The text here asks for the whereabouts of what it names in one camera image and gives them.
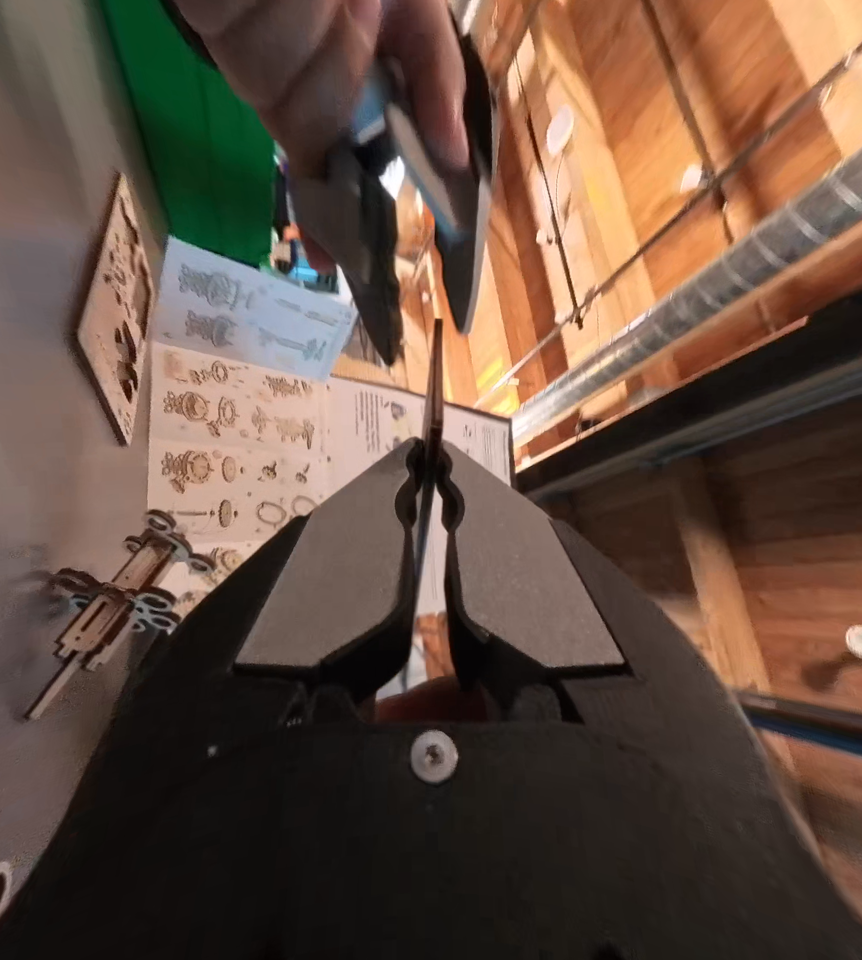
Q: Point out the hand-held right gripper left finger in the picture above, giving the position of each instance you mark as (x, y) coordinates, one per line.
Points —
(326, 592)

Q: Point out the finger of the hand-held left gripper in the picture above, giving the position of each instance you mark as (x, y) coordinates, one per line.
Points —
(356, 240)
(461, 240)

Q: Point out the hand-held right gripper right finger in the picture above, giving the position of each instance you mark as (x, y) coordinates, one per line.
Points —
(536, 592)

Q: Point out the wooden gear parts sheet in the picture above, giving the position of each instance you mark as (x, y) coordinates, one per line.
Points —
(432, 390)

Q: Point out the wooden model assembly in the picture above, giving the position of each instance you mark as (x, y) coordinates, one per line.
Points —
(123, 592)

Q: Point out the wooden cut-out parts sheet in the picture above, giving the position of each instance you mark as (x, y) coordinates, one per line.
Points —
(116, 315)

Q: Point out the person's left hand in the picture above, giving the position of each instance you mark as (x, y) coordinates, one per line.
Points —
(303, 67)

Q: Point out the folded instruction leaflet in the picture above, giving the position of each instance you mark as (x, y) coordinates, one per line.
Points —
(236, 420)

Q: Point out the green plastic bin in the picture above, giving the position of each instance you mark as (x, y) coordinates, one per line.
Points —
(191, 127)

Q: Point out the black steel beam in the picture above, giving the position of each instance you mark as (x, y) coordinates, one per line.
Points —
(700, 405)

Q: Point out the silver ventilation duct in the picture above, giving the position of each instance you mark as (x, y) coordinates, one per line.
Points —
(738, 262)

